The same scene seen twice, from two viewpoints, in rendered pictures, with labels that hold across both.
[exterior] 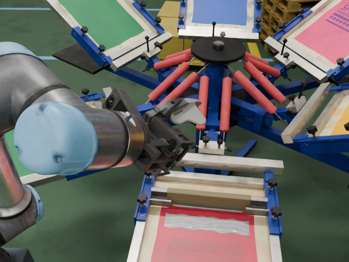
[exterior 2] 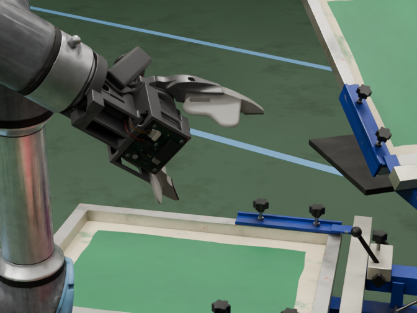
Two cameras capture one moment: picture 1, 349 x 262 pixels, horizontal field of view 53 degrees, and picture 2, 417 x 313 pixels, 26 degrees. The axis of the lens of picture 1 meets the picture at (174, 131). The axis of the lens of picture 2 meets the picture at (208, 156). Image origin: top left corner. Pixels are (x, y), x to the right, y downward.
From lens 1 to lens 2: 61 cm
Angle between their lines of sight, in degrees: 34
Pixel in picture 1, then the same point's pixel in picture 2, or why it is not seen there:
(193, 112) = (226, 108)
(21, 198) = (40, 259)
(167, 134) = (144, 104)
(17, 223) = (22, 303)
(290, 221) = not seen: outside the picture
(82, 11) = (382, 62)
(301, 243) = not seen: outside the picture
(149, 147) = (90, 94)
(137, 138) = (72, 69)
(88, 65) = (364, 174)
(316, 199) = not seen: outside the picture
